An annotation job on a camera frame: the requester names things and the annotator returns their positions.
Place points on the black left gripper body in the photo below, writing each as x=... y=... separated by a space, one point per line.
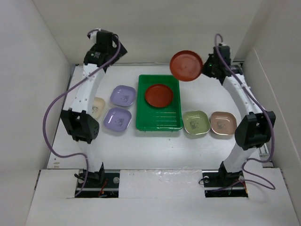
x=113 y=52

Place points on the red round plate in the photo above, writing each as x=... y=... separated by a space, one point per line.
x=159 y=95
x=186 y=65

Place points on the purple square plate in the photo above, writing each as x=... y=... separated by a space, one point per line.
x=123 y=96
x=117 y=119

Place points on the cream square plate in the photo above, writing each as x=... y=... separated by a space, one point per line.
x=97 y=108

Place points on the pink square plate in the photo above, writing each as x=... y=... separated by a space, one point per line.
x=223 y=123

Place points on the green square plate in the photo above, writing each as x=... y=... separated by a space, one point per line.
x=196 y=122

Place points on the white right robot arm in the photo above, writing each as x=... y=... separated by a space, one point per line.
x=238 y=157

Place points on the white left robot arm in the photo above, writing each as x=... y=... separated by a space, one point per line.
x=78 y=120

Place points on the green plastic bin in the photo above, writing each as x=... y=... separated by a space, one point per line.
x=149 y=118

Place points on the aluminium rail right side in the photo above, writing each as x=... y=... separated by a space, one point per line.
x=263 y=148

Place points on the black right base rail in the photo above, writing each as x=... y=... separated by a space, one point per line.
x=217 y=185

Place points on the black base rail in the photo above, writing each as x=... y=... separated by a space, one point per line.
x=217 y=185
x=109 y=188

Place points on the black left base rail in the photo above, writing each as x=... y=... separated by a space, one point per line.
x=109 y=188

